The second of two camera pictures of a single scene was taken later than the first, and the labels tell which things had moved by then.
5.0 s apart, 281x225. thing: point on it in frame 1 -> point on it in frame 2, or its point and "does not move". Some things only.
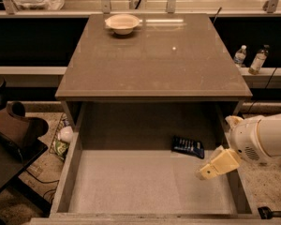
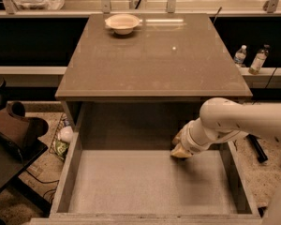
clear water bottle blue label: (240, 56) does not move
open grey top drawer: (136, 164) does not move
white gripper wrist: (247, 140) -> (189, 139)
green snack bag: (61, 148) does not move
